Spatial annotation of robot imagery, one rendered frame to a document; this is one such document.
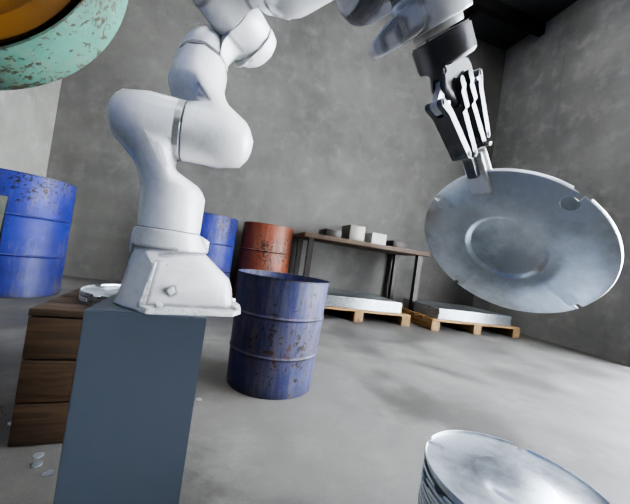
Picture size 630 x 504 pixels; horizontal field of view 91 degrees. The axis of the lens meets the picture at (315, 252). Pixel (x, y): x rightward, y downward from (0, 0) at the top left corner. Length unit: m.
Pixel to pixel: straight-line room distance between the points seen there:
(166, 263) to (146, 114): 0.26
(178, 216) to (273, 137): 3.70
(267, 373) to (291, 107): 3.66
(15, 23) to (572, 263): 1.38
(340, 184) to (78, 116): 3.11
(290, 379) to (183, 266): 0.86
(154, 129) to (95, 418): 0.48
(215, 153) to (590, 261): 0.63
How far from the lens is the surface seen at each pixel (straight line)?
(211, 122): 0.63
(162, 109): 0.64
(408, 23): 0.47
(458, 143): 0.50
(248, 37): 0.85
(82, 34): 1.27
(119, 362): 0.60
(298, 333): 1.28
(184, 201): 0.60
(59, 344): 1.07
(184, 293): 0.59
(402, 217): 4.67
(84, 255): 4.27
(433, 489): 0.68
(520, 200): 0.56
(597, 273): 0.61
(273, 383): 1.33
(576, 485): 0.83
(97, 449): 0.67
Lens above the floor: 0.58
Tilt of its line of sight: 1 degrees up
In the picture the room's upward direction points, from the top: 8 degrees clockwise
